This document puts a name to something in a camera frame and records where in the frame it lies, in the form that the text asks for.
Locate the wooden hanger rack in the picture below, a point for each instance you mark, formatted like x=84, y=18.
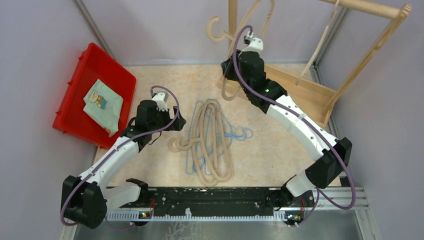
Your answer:
x=316, y=99

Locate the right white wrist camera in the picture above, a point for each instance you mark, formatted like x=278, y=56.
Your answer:
x=253, y=43

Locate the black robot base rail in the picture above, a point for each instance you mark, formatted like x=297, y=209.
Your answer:
x=220, y=201

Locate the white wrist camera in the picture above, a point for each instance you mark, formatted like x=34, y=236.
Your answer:
x=253, y=43
x=161, y=100

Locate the beige plastic hanger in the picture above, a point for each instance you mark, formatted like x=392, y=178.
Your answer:
x=233, y=31
x=218, y=166
x=207, y=145
x=320, y=43

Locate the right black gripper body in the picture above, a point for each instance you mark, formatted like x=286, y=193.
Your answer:
x=229, y=72

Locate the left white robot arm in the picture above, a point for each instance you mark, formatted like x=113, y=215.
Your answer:
x=86, y=199

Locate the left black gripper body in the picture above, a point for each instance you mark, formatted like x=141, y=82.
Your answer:
x=163, y=119

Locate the folded light green cloth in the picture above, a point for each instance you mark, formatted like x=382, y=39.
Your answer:
x=103, y=105

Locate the blue wire hanger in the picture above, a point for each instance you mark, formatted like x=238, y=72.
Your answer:
x=192, y=142
x=239, y=133

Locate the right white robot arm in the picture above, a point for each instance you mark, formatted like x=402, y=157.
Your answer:
x=331, y=155

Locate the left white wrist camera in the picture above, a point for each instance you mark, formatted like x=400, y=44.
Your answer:
x=161, y=100

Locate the red plastic bin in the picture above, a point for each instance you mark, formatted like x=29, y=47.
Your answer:
x=94, y=64

